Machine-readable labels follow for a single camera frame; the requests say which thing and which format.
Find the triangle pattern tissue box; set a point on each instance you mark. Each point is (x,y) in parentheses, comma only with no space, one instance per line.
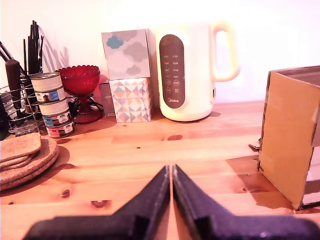
(131,100)

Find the square cork coaster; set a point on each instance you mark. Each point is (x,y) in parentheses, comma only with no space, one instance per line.
(17,146)
(15,162)

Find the cloud print tissue box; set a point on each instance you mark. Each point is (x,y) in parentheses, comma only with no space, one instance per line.
(127,53)

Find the white electric kettle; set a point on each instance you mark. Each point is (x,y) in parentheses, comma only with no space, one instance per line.
(195,75)

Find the cardboard dice tower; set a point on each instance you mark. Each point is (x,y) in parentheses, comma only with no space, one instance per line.
(287,130)

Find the small dark card box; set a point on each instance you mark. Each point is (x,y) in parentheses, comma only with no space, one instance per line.
(107,100)

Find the round cork trivet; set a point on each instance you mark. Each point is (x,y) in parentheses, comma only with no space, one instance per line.
(32,178)
(47,155)

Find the black utensil bundle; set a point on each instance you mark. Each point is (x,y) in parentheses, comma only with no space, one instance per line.
(33,50)

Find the red glass goblet bowl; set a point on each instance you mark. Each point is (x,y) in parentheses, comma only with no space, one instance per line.
(80,77)

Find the tin can dark blue label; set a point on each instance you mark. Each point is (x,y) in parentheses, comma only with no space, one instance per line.
(55,112)

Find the tin can red label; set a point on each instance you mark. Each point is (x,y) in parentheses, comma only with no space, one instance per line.
(60,130)

